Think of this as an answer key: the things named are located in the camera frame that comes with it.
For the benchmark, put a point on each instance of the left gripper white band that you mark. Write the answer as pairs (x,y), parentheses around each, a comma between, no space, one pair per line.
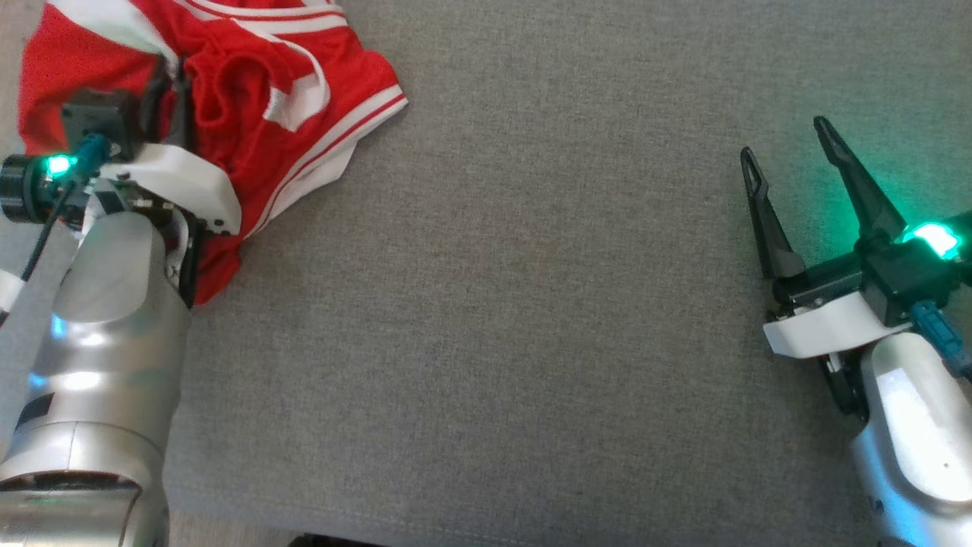
(190,178)

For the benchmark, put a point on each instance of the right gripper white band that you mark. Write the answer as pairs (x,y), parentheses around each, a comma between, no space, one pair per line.
(828,327)

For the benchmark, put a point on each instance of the red white-striped sports garment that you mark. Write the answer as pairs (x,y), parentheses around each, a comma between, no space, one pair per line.
(250,91)

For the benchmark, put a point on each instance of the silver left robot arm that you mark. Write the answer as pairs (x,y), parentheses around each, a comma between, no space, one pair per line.
(114,342)

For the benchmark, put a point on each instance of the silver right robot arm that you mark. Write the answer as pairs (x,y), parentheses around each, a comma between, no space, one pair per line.
(911,425)

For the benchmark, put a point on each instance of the large grey sofa seat cushion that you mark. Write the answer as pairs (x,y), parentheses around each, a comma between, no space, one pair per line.
(531,304)

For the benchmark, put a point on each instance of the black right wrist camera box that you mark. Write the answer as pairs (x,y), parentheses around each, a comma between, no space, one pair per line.
(904,277)

